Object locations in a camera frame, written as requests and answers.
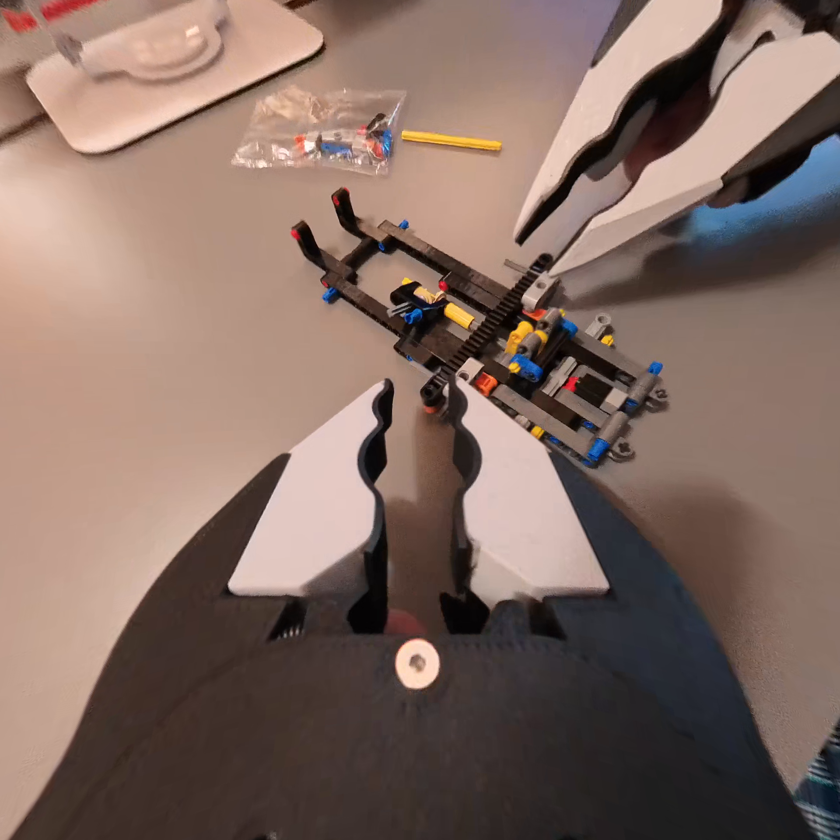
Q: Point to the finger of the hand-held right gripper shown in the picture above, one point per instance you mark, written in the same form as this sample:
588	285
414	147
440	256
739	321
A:
754	118
610	85

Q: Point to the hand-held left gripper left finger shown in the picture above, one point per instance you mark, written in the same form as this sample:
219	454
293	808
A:
308	518

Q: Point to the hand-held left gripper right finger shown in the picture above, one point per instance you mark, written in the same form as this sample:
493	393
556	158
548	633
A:
531	525

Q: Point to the black lego chassis assembly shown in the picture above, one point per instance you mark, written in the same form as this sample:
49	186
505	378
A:
485	328

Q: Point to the clear plastic parts bag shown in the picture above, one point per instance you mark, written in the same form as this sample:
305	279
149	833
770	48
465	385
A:
282	124

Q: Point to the yellow lego axle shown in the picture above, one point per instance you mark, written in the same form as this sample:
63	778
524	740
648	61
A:
453	140

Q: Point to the white book stand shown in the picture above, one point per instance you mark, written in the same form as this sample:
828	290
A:
262	59

